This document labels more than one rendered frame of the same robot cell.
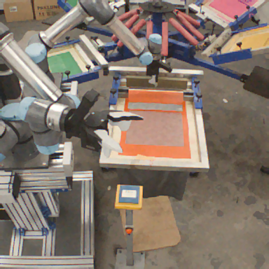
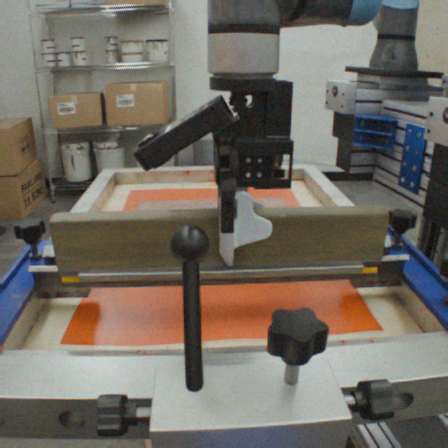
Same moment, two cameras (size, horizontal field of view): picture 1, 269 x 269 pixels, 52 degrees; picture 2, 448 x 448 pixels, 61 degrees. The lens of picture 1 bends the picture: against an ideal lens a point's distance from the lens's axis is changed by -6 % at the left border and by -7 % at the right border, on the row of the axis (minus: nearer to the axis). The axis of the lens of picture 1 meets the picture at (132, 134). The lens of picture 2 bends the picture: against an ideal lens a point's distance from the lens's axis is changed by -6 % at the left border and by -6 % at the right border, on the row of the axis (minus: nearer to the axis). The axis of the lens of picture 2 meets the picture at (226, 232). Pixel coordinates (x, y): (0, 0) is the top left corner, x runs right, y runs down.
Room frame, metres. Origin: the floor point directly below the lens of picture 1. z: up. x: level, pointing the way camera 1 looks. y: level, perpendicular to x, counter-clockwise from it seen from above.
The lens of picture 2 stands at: (2.07, -0.22, 1.28)
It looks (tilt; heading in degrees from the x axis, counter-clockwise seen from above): 24 degrees down; 172
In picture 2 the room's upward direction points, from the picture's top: straight up
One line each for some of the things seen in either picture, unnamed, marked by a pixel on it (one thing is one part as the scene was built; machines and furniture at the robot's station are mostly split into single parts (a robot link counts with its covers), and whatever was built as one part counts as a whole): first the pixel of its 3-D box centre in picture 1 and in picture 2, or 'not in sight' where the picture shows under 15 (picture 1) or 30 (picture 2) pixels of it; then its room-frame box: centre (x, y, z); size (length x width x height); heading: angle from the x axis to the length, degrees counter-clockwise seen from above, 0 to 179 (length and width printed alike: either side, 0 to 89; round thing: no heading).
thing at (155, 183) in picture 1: (152, 178); not in sight; (1.08, -0.12, 0.74); 0.45 x 0.03 x 0.43; 86
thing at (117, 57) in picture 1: (91, 63); not in sight; (2.16, 0.34, 0.90); 1.24 x 0.06 x 0.06; 116
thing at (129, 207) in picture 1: (129, 236); not in sight; (0.82, 0.01, 0.48); 0.22 x 0.22 x 0.96; 86
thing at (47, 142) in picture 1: (48, 132); not in sight; (0.66, 0.27, 1.55); 0.11 x 0.08 x 0.11; 159
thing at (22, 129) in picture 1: (15, 121); (397, 13); (0.85, 0.47, 1.42); 0.13 x 0.12 x 0.14; 159
